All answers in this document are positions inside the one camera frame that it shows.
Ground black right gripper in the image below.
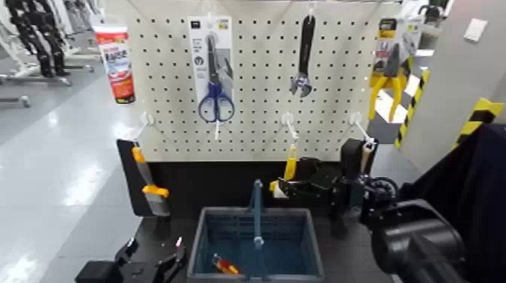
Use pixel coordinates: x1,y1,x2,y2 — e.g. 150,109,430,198
276,156,351,212

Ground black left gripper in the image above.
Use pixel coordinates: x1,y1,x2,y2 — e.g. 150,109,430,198
114,236,187,283

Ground yellow paint roller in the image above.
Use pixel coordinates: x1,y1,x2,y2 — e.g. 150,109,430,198
269,144,298,199

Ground blue grey plastic crate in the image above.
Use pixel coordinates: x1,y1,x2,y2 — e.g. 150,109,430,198
186,179,326,283

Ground orange grey paint brush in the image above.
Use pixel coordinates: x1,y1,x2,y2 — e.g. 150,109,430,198
131,147,171,218

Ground white perforated pegboard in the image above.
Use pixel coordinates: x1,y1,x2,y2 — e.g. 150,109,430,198
126,0,401,163

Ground red yellow screwdriver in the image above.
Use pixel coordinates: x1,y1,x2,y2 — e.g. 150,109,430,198
212,252,241,275

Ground black back panel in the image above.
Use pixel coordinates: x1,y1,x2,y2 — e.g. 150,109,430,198
117,138,380,223

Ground blue scissors on card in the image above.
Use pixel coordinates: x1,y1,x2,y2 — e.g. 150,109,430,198
187,15,236,124

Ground black adjustable wrench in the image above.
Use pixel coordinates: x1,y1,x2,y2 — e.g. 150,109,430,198
289,14,317,99

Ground yellow black striped guard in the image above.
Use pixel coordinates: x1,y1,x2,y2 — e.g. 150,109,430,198
394,69,431,151
453,98,506,148

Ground yellow pliers on card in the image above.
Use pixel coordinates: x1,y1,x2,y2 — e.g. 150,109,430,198
367,17,422,123

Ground red white sealant tube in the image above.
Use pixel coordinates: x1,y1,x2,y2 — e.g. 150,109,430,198
93,24,136,105

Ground black robot on stand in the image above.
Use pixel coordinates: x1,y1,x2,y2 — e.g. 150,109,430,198
5,0,72,78

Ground white wall plate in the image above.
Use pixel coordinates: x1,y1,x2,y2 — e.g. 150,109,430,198
463,18,489,43

